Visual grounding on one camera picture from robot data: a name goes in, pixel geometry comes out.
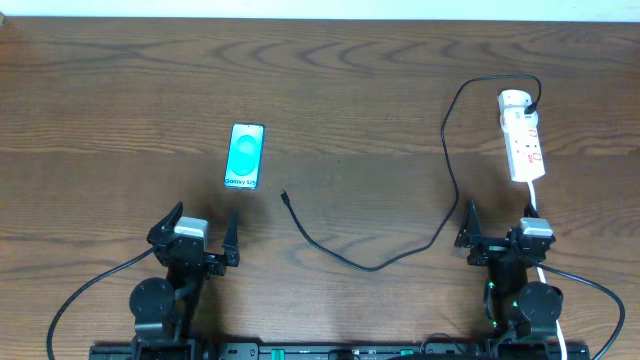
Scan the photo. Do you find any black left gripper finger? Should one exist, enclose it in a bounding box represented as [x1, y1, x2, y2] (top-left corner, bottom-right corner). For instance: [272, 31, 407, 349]
[146, 201, 183, 246]
[222, 212, 240, 265]

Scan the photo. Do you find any Galaxy S25 smartphone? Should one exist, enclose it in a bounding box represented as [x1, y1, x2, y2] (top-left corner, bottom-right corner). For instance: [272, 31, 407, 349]
[224, 123, 265, 190]

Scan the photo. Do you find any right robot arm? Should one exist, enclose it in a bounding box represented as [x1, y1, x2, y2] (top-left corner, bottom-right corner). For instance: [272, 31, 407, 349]
[454, 201, 563, 359]

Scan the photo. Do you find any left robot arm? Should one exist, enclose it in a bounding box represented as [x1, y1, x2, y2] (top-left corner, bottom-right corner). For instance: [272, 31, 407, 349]
[129, 202, 240, 359]

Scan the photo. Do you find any white USB charger plug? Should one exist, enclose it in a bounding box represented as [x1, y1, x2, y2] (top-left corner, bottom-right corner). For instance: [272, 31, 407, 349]
[500, 106, 539, 134]

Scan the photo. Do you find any white power strip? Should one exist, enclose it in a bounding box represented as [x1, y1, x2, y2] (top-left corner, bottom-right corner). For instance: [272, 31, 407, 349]
[498, 89, 545, 183]

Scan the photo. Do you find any black USB charging cable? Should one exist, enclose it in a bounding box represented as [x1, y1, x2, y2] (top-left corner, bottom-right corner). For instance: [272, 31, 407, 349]
[279, 74, 543, 273]

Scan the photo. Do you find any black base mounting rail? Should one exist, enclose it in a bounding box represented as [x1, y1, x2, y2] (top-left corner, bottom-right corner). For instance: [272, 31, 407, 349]
[88, 339, 562, 360]

